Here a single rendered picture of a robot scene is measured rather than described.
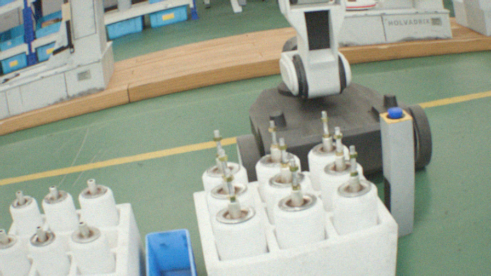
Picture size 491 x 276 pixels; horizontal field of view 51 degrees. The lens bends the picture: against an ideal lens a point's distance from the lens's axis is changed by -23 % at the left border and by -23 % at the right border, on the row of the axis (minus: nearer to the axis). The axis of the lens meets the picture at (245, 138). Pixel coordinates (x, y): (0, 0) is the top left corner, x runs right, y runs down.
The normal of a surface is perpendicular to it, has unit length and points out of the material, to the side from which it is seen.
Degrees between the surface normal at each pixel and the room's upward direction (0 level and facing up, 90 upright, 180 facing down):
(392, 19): 90
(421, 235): 0
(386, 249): 90
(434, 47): 90
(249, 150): 37
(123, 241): 0
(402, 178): 90
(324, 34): 120
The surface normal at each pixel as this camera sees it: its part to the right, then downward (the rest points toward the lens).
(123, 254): -0.15, -0.93
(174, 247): 0.12, 0.28
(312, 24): 0.17, 0.74
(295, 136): -0.03, -0.44
